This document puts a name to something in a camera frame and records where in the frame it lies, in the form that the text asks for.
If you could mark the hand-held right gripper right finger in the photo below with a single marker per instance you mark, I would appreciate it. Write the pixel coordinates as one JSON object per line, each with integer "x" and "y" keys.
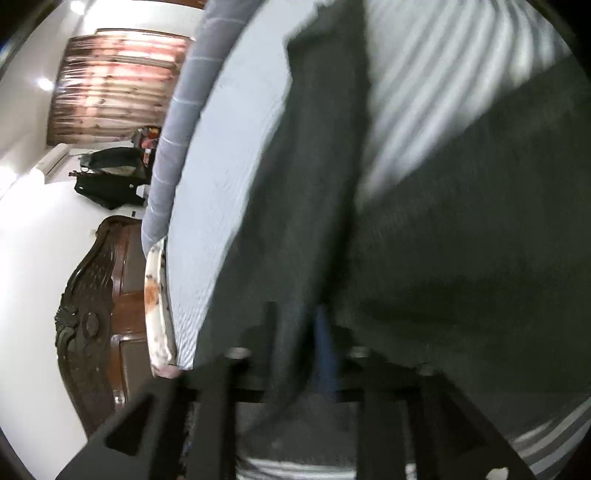
{"x": 327, "y": 355}

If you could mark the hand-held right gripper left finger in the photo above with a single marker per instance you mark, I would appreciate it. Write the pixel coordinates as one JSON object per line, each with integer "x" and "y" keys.
{"x": 271, "y": 350}

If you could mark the dark grey pants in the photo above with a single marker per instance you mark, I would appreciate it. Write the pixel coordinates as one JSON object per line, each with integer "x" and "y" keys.
{"x": 415, "y": 230}

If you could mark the floral pillow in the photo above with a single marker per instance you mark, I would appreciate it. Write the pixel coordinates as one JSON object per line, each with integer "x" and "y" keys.
{"x": 154, "y": 295}

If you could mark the fine striped bed sheet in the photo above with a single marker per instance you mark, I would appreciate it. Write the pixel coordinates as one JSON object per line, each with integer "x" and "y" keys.
{"x": 221, "y": 184}

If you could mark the carved wooden headboard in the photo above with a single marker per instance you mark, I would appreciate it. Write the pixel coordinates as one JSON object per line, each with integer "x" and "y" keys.
{"x": 92, "y": 300}

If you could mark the black hanging jacket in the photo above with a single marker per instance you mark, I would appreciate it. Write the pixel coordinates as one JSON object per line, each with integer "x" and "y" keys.
{"x": 111, "y": 191}

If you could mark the grey bolster with white lines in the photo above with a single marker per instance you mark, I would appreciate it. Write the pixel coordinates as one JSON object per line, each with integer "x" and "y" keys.
{"x": 171, "y": 138}

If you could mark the colourful printed cloth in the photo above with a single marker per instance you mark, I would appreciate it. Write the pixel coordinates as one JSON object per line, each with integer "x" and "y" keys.
{"x": 147, "y": 143}

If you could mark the dark hanging coat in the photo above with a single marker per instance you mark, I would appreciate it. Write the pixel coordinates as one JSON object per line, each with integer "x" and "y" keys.
{"x": 113, "y": 159}

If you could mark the white air conditioner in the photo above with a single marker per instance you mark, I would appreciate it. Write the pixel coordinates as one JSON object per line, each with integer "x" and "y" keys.
{"x": 51, "y": 161}

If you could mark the wide striped grey white blanket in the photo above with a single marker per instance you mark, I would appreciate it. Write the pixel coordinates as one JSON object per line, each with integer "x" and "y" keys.
{"x": 438, "y": 69}

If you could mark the patterned brown curtain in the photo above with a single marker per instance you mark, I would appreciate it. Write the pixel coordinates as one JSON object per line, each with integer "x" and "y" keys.
{"x": 115, "y": 83}

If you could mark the round ceiling light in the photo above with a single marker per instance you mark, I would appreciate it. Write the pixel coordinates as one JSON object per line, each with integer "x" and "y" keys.
{"x": 45, "y": 83}

